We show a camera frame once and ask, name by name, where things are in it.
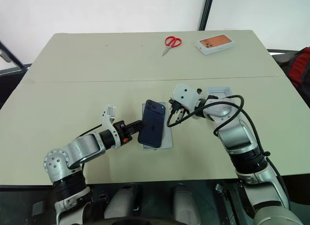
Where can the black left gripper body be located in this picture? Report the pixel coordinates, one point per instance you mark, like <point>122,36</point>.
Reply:
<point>122,133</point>

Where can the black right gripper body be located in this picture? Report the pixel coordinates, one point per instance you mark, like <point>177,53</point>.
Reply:
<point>180,108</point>

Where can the dark blue smartphone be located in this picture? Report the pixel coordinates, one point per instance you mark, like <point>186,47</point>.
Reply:
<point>153,124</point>

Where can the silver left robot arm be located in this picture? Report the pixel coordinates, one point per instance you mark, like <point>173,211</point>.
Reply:
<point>77,147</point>

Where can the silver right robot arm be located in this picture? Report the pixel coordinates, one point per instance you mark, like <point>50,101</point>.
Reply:
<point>242,135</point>

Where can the white phone box base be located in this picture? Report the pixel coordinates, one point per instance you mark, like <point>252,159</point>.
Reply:
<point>168,138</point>

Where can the white phone box lid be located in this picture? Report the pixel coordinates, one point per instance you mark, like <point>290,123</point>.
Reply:
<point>219,90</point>

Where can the white box with orange phone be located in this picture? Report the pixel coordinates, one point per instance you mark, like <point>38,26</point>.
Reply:
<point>215,44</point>

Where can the grey rounded robot leg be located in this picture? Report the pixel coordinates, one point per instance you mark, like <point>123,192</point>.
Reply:
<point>185,203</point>
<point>122,203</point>

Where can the black metal pole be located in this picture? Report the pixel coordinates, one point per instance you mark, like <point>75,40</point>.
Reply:
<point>205,10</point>

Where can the red and black fabric object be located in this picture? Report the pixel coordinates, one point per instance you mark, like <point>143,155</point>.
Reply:
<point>300,67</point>

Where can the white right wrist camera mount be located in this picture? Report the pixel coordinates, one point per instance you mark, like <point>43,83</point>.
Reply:
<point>185,95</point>

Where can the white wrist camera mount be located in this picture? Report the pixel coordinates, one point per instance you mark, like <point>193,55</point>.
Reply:
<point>185,95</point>
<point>108,118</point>

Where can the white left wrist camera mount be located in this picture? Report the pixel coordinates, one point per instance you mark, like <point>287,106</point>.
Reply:
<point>108,118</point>

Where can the black frame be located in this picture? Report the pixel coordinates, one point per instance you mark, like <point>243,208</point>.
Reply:
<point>9,58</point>

